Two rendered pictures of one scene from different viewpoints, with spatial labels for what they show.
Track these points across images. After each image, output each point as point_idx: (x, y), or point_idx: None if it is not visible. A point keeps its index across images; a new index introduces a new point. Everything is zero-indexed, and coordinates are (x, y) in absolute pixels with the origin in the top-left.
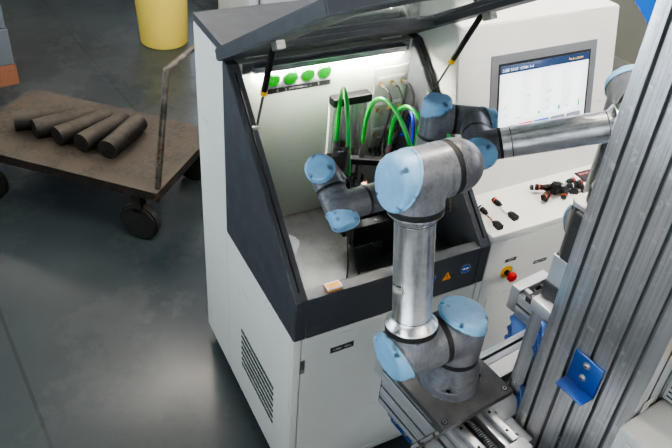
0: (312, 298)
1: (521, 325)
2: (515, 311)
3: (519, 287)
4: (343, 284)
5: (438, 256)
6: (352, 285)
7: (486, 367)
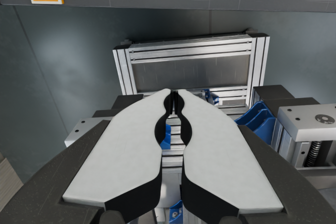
0: (8, 3)
1: (266, 133)
2: (277, 121)
3: (300, 138)
4: None
5: None
6: (83, 3)
7: (150, 219)
